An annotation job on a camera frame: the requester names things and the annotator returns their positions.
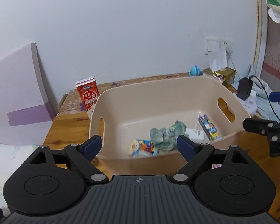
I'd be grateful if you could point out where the light blue blanket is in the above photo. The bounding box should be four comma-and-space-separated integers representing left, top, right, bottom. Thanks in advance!
248, 65, 280, 122

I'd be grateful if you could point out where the white round power strip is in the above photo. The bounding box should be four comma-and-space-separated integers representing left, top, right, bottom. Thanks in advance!
232, 93, 257, 117

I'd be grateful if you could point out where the black power adapter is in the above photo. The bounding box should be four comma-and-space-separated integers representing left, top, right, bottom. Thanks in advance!
236, 77, 253, 101

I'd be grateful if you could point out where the white plug and cord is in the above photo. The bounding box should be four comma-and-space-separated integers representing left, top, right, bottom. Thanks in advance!
225, 46, 241, 81

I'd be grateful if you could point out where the white pillow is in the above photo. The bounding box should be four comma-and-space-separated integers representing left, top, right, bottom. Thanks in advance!
0, 144, 37, 211

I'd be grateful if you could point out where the green crumpled cloth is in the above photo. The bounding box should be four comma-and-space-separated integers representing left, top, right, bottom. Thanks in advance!
150, 121, 189, 152

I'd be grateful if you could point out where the purple white headboard panel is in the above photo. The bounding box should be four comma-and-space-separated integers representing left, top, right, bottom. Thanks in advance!
0, 43, 55, 146

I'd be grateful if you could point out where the floral wooden bed frame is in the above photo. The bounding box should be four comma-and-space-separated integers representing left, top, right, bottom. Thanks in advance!
253, 0, 280, 112

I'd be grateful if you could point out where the red milk carton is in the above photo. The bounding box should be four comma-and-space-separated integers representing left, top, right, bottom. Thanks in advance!
76, 76, 99, 111

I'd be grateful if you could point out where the black cable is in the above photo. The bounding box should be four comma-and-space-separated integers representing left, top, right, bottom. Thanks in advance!
249, 75, 280, 123

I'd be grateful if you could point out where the white wall socket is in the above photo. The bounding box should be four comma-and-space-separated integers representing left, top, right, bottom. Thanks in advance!
205, 38, 233, 55

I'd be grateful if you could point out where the gold tissue box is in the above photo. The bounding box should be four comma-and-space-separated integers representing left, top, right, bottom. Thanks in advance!
202, 67, 236, 86

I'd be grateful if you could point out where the round silver tin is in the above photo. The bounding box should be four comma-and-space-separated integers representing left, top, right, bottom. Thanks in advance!
132, 151, 153, 157

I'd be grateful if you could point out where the colourful cartoon snack packet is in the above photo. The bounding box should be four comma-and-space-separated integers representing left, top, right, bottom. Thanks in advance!
128, 139, 158, 157

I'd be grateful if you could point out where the beige plastic storage bin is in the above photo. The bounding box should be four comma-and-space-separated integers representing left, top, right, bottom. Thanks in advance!
89, 76, 249, 175

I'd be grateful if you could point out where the blue cartoon carton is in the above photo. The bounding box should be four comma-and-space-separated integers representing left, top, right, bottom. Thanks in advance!
198, 114, 222, 141

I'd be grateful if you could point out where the white small box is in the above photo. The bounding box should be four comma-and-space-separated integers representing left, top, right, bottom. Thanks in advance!
186, 128, 204, 144

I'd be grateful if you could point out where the blue toy figurine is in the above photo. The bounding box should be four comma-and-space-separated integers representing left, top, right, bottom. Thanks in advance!
189, 65, 201, 76

